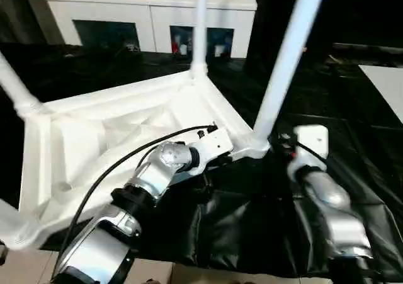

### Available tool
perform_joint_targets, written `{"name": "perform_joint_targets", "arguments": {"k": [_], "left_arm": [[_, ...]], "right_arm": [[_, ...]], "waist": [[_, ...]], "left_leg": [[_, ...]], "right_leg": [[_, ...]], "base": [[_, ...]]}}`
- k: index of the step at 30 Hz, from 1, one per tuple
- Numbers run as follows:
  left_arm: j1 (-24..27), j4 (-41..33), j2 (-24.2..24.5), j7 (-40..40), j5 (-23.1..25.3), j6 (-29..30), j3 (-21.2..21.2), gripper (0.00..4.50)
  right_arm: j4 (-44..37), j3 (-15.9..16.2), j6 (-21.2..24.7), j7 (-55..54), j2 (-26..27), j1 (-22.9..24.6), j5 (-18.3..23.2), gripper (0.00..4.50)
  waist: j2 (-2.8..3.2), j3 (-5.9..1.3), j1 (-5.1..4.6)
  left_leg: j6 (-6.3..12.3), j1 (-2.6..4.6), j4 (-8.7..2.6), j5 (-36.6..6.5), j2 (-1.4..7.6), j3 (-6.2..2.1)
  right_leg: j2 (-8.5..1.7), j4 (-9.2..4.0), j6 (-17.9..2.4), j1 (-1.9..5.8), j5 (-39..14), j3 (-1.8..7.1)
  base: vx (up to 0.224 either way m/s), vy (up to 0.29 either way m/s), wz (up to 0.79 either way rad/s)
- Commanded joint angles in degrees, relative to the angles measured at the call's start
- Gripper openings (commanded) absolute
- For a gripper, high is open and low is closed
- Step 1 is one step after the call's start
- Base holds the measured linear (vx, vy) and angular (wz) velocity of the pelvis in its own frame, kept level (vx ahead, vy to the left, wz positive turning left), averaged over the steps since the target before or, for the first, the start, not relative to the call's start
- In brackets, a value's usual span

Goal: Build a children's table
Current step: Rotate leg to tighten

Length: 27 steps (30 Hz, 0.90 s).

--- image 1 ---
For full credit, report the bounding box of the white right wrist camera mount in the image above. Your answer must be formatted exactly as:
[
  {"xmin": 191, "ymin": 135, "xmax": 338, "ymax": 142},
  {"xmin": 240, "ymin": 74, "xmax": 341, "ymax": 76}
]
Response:
[{"xmin": 285, "ymin": 125, "xmax": 331, "ymax": 179}]

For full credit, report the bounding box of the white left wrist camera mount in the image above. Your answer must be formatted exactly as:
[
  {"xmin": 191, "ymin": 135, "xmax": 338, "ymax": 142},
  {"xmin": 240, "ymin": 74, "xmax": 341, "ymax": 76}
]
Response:
[{"xmin": 185, "ymin": 127, "xmax": 236, "ymax": 176}]

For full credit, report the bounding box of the white plastic table top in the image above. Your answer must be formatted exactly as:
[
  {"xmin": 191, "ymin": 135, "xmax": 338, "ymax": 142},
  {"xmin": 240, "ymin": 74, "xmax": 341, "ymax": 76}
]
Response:
[{"xmin": 0, "ymin": 65, "xmax": 272, "ymax": 252}]

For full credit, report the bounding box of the small red white container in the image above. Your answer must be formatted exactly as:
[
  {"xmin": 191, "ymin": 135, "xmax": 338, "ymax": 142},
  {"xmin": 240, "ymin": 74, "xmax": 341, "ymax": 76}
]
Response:
[{"xmin": 171, "ymin": 33, "xmax": 189, "ymax": 55}]

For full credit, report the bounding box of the grey curtain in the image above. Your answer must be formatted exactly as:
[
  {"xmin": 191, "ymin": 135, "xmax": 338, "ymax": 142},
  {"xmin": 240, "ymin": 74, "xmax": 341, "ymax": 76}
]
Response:
[{"xmin": 0, "ymin": 0, "xmax": 66, "ymax": 45}]

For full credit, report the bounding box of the white cabinet with glass doors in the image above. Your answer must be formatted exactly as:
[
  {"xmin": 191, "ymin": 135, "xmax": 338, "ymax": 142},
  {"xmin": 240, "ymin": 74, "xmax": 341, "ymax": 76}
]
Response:
[{"xmin": 43, "ymin": 0, "xmax": 258, "ymax": 60}]

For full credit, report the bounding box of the white flat board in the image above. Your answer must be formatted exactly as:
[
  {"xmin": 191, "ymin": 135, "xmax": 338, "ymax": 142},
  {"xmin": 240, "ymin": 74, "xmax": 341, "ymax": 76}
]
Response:
[{"xmin": 358, "ymin": 64, "xmax": 403, "ymax": 125}]

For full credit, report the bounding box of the black mat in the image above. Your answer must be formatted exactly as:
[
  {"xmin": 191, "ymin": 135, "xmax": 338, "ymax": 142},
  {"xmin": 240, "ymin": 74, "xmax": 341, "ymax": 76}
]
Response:
[{"xmin": 0, "ymin": 41, "xmax": 403, "ymax": 278}]

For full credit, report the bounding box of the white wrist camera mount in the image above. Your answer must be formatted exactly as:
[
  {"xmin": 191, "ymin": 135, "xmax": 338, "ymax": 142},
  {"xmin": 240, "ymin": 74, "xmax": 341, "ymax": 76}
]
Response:
[
  {"xmin": 285, "ymin": 125, "xmax": 331, "ymax": 179},
  {"xmin": 185, "ymin": 127, "xmax": 236, "ymax": 176}
]

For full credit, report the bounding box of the black left wrist camera cable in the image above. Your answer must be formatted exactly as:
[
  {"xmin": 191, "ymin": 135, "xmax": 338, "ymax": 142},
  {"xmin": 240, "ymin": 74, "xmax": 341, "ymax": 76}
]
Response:
[{"xmin": 58, "ymin": 124, "xmax": 219, "ymax": 268}]

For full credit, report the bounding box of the black cabinet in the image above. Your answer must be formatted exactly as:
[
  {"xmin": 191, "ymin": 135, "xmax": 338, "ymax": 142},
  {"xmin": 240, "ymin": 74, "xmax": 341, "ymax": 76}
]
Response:
[{"xmin": 245, "ymin": 0, "xmax": 403, "ymax": 64}]

